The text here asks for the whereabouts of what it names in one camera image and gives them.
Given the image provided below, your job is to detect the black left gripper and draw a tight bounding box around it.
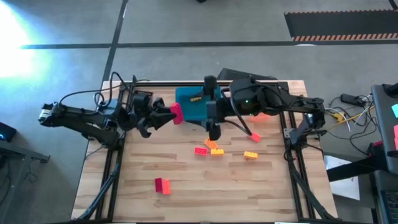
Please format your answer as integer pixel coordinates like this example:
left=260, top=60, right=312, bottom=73
left=126, top=92, right=177, bottom=139

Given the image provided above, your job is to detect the black flat case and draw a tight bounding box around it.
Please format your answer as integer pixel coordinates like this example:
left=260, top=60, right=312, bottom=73
left=216, top=67, right=277, bottom=81

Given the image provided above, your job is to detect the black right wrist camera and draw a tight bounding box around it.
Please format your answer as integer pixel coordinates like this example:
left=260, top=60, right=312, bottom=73
left=229, top=78, right=267, bottom=116

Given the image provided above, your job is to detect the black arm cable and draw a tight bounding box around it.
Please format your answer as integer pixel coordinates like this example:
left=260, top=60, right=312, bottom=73
left=58, top=71, right=125, bottom=106
left=228, top=86, right=254, bottom=136

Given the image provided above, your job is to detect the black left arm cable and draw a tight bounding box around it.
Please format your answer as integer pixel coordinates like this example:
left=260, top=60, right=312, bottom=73
left=58, top=71, right=125, bottom=106

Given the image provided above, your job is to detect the black power adapter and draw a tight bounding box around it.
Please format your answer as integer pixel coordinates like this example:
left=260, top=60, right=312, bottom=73
left=340, top=93, right=364, bottom=106

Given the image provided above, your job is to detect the black hazard-striped floor mat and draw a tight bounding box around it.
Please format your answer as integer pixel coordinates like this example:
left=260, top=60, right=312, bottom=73
left=284, top=9, right=398, bottom=43

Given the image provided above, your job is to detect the black bar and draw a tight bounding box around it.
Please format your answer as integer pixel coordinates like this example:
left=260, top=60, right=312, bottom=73
left=326, top=154, right=389, bottom=183

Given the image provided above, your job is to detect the dark grey desk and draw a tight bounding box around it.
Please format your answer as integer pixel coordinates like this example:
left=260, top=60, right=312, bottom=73
left=0, top=121, right=51, bottom=224

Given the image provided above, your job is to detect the orange translucent plastic bin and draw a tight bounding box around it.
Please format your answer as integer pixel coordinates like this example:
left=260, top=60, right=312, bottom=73
left=248, top=112, right=272, bottom=123

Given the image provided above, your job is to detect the black rounded object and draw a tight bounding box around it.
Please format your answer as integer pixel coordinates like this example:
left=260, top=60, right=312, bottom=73
left=381, top=82, right=398, bottom=98

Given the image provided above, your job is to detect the black device with blue light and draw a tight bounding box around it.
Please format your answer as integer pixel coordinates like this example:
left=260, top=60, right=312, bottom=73
left=0, top=122, right=17, bottom=143

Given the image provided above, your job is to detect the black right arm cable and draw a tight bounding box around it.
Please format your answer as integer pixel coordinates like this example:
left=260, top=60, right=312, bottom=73
left=228, top=86, right=254, bottom=136

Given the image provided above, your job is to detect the blue plastic bin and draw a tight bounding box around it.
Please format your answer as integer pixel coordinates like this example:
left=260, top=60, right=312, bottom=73
left=175, top=86, right=223, bottom=123

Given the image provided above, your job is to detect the black aluminium table frame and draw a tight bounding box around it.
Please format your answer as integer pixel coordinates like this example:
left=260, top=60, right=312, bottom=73
left=77, top=80, right=335, bottom=223

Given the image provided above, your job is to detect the yellow cable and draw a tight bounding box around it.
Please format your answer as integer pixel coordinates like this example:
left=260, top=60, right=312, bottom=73
left=325, top=105, right=376, bottom=123

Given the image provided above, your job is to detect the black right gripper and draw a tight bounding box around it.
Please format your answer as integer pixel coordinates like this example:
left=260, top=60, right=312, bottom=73
left=203, top=75, right=239, bottom=141

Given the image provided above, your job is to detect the black side table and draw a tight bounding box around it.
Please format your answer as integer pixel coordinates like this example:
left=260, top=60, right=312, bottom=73
left=371, top=83, right=398, bottom=175

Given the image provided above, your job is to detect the black grid device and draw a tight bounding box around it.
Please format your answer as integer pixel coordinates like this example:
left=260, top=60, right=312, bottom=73
left=371, top=170, right=398, bottom=224

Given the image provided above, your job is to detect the white cable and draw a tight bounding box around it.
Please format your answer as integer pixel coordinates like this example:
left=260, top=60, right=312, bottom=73
left=325, top=104, right=373, bottom=132

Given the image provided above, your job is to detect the white paper sheet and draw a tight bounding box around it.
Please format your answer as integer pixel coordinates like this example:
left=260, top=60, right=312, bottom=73
left=323, top=154, right=361, bottom=202

